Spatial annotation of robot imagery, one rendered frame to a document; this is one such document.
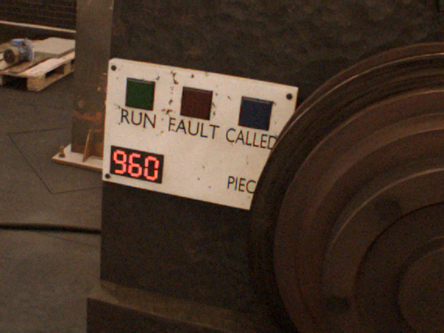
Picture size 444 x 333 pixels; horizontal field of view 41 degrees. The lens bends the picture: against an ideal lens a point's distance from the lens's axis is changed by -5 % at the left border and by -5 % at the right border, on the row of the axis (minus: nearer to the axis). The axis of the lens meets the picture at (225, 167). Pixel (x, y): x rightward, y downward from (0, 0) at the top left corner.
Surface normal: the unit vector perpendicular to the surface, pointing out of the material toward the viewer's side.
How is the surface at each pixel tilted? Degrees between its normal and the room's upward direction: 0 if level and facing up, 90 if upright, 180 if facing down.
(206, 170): 90
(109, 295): 0
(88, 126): 90
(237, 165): 90
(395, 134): 41
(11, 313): 0
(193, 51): 90
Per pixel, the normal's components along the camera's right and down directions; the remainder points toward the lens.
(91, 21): -0.22, 0.35
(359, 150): -0.65, -0.53
